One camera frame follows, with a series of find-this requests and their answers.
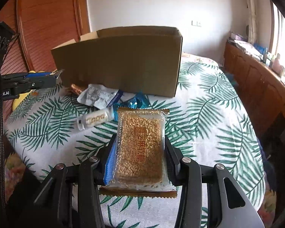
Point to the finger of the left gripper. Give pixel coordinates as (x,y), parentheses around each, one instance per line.
(55,73)
(34,83)

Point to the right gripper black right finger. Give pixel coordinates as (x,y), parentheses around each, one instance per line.
(173,161)

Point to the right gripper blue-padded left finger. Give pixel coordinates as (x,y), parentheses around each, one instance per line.
(110,164)

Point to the sesame candy bar packet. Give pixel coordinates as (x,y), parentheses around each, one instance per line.
(140,169)

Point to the white cake snack packet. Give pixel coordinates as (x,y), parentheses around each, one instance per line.
(95,118)

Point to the white blue foil snack pouch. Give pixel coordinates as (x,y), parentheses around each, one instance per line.
(99,96)

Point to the yellow plush toy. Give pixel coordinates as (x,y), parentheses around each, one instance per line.
(18,101)

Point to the copper foil candy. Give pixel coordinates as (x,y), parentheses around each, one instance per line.
(77,90)

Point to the palm leaf print bedsheet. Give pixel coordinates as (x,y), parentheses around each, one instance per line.
(207,122)

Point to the teal foil candy wrapper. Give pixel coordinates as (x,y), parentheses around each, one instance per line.
(139,101)

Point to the brown cardboard box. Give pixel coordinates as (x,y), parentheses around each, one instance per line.
(133,59)

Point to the wooden sideboard cabinet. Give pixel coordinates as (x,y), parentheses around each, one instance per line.
(260,90)

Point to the pink bottle on sideboard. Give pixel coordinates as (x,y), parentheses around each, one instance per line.
(277,67)

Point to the beige curtain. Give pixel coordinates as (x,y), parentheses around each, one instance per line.
(252,34)

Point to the white wall switch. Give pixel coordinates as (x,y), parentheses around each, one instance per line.
(196,23)

